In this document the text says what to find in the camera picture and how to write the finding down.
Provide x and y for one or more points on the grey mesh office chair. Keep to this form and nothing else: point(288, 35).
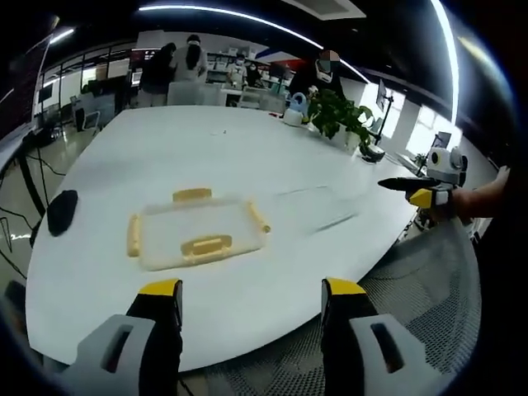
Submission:
point(420, 284)

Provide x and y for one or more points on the black and white bowl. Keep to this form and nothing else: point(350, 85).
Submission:
point(372, 153)

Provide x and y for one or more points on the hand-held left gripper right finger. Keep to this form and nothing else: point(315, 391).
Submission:
point(371, 350)

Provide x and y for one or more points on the green potted plant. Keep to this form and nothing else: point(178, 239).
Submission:
point(336, 113)

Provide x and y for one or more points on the white mesh office chair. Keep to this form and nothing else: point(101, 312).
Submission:
point(90, 119)

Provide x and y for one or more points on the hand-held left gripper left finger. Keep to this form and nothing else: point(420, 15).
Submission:
point(111, 350)

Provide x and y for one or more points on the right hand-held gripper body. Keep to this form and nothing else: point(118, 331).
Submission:
point(443, 165)

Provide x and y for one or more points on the person's right hand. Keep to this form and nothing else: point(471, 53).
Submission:
point(480, 198)

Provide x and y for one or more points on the clear lid with yellow clips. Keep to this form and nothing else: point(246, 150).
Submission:
point(198, 231)

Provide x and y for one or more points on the black cloth bundle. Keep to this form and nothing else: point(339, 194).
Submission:
point(62, 212)

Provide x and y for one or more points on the white and blue kettle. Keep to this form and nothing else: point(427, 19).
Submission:
point(295, 109)

